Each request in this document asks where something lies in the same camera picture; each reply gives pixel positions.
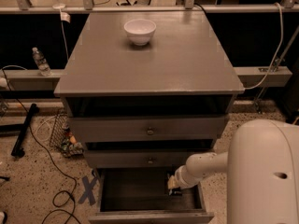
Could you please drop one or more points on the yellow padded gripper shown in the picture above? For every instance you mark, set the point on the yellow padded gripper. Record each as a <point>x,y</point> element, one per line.
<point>179,176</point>

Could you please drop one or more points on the dark blueberry rxbar wrapper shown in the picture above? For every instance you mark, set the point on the dark blueberry rxbar wrapper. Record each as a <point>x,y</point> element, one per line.
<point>175,192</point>

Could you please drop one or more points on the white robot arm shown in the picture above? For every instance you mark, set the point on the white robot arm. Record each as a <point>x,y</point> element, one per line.
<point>262,167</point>

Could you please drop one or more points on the grey middle drawer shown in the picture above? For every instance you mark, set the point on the grey middle drawer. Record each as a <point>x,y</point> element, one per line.
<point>143,153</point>

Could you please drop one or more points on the grey drawer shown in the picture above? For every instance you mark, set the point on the grey drawer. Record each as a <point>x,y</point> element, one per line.
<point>143,153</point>
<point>147,128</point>
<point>141,196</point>

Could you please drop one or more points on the grey bottom drawer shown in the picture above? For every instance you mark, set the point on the grey bottom drawer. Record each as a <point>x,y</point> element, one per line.
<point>141,196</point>

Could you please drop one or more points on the grey drawer cabinet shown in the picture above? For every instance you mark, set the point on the grey drawer cabinet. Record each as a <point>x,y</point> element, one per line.
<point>182,72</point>

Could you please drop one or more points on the grey top drawer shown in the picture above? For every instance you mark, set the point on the grey top drawer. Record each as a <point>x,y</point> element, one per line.
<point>147,128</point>

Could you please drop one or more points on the white ceramic bowl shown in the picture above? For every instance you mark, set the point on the white ceramic bowl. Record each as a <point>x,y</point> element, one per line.
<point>140,31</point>

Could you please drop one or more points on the black metal stand leg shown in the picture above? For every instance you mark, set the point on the black metal stand leg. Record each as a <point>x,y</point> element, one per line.
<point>17,151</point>

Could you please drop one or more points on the clear plastic water bottle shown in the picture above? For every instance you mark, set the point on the clear plastic water bottle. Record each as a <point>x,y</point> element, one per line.
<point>41,62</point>

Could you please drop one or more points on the white desk lamp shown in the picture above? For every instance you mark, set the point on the white desk lamp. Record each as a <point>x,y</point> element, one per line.
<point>58,5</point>

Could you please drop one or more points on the wire basket with items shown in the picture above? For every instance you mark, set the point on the wire basket with items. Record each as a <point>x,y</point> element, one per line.
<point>63,139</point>

